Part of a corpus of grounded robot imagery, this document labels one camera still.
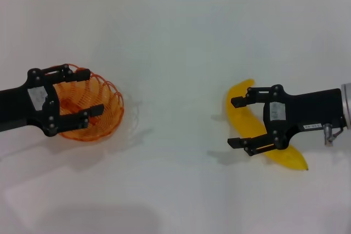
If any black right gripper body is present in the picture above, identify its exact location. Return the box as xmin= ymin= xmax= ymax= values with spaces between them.
xmin=262 ymin=84 xmax=345 ymax=150

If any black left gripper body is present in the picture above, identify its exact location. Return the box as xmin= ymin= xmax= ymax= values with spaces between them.
xmin=0 ymin=68 xmax=61 ymax=138

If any yellow banana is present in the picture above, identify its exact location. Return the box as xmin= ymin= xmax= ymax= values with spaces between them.
xmin=225 ymin=79 xmax=309 ymax=172

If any orange plastic wire basket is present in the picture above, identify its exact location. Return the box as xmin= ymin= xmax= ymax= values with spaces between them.
xmin=52 ymin=63 xmax=124 ymax=143

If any metal plug with black cable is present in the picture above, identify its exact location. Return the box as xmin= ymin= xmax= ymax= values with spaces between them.
xmin=322 ymin=118 xmax=345 ymax=147

